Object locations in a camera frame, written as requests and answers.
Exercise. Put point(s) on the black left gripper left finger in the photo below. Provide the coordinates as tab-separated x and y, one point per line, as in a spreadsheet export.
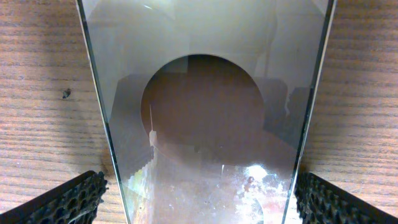
74	202

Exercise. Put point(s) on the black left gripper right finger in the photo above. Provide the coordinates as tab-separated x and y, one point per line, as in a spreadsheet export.
319	201

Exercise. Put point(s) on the rose gold Galaxy smartphone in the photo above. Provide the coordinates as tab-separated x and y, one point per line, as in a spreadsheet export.
206	103

